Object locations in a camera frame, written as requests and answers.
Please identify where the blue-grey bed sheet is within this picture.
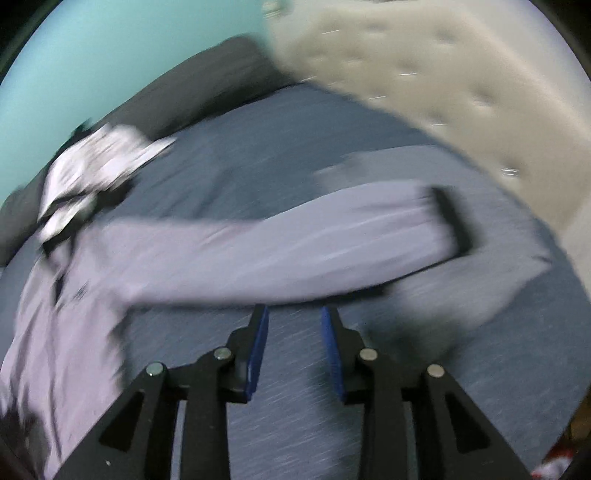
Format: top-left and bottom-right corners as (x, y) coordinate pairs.
(0, 83), (587, 480)

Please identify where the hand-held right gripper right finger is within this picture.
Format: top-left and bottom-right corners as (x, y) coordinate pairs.
(321, 305), (532, 480)

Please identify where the lilac jacket with black trim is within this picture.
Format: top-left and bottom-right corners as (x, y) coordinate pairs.
(0, 180), (485, 480)

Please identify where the black garment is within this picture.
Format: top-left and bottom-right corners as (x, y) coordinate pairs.
(69, 182), (134, 217)

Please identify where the white black-trimmed garment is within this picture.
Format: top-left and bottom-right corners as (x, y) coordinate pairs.
(37, 198), (100, 243)

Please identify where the printed white packet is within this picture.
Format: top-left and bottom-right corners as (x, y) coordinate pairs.
(531, 450), (578, 480)

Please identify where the grey folded clothing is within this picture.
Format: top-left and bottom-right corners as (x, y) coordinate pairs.
(318, 148), (555, 333)

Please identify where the cream tufted headboard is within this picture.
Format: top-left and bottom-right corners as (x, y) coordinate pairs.
(267, 0), (591, 296)

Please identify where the dark grey rolled duvet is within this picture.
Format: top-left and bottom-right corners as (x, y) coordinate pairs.
(0, 34), (296, 264)

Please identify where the white crumpled shirt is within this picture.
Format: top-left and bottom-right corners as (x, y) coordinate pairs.
(46, 122), (178, 208)

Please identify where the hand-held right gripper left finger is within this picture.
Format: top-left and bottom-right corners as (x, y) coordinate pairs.
(55, 304), (270, 480)

